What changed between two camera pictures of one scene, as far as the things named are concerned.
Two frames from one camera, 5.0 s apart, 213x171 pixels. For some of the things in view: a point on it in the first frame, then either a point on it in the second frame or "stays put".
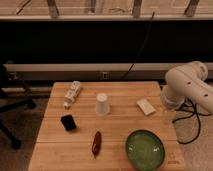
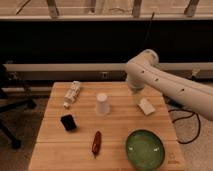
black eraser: [68, 122] stays put
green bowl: [145, 150] stays put
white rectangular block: [145, 106] stays put
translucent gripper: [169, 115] to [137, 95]
